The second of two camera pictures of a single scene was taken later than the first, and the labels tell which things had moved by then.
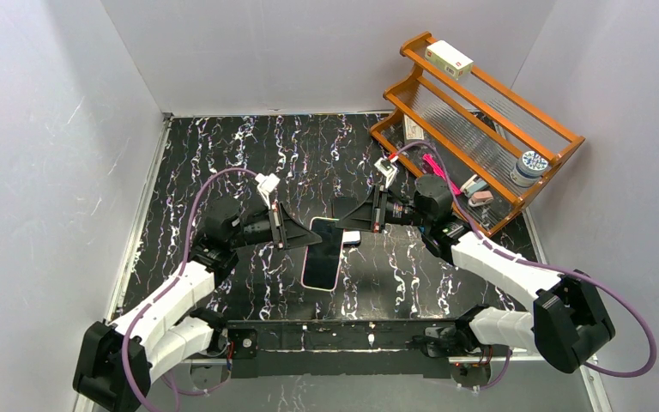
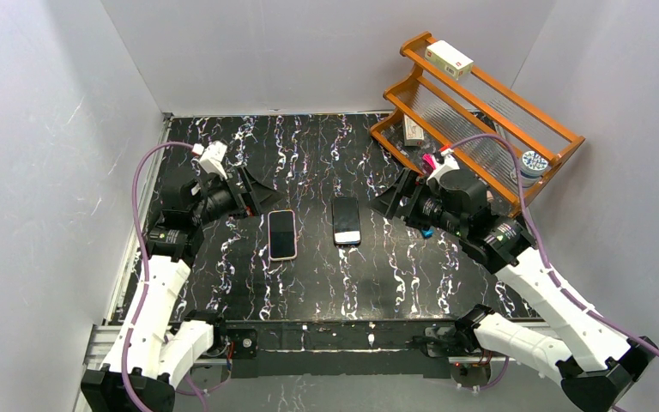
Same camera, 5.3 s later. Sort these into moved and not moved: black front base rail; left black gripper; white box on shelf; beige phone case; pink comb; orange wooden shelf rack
Moved: beige phone case; left black gripper
Not moved: orange wooden shelf rack; black front base rail; white box on shelf; pink comb
